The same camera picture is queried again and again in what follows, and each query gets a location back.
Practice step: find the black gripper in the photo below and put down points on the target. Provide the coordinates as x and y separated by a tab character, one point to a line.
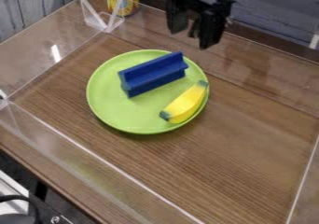
210	23

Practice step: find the yellow toy banana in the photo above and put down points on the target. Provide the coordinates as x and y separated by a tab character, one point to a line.
186	104

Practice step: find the green round plate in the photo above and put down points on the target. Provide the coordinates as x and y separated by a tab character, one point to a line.
137	115

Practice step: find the blue plastic block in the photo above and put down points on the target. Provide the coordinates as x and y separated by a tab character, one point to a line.
153	74

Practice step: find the clear acrylic corner bracket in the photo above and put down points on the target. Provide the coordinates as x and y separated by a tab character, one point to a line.
102	20

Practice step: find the clear acrylic tray wall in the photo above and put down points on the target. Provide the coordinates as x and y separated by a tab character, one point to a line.
240	166

